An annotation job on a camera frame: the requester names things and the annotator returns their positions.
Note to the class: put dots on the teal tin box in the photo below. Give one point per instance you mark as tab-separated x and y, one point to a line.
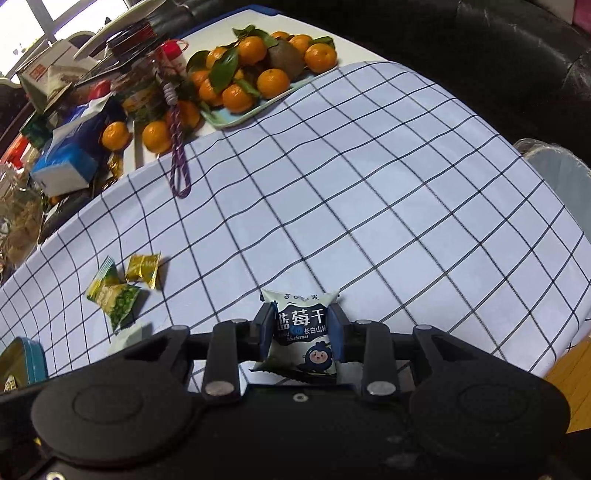
34	362

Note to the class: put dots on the bin with clear liner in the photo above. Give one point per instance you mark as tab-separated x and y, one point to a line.
558	175

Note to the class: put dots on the white plate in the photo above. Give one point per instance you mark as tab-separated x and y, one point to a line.
120	25

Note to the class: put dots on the pink cushion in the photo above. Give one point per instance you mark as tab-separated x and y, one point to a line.
582	10

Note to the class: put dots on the clear glass jar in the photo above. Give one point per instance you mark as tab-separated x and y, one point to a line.
18	226

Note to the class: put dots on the teal tray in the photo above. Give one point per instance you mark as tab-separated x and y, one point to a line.
226	117

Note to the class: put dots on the red lid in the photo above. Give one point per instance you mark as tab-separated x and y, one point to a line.
99	89

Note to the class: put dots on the black flat device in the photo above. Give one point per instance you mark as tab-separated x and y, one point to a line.
64	214

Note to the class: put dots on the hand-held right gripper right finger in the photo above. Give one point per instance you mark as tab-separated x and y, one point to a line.
335	334

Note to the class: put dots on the loose tangerine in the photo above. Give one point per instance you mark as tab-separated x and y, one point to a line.
115	135
157	137
190	115

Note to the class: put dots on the pile of tangerines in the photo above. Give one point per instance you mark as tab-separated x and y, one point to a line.
238	94

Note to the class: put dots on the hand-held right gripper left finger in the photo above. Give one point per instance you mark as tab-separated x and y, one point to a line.
270	332

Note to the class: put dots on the glass jar fruit label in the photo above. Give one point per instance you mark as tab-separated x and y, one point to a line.
138	90

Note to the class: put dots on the gold candy wrapper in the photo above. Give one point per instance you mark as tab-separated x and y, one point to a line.
143	270

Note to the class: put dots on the white bottle red cap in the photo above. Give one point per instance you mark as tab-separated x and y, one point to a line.
171	55

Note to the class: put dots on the green yellow snack packet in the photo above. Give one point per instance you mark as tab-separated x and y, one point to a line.
122	304

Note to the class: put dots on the white blue snack packet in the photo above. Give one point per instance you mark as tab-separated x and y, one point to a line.
302	341

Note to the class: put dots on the checkered tablecloth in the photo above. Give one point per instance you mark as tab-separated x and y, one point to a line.
369	207

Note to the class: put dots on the black leather sofa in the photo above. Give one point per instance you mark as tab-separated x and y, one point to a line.
461	46

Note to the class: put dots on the small gold candy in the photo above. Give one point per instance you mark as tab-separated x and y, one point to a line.
115	166

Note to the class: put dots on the white cardboard box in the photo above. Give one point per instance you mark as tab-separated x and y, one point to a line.
46	74

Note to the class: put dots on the blue tissue pack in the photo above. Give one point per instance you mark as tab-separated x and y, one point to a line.
69	157

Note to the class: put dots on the brown kiwi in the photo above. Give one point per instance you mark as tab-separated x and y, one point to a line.
286	57

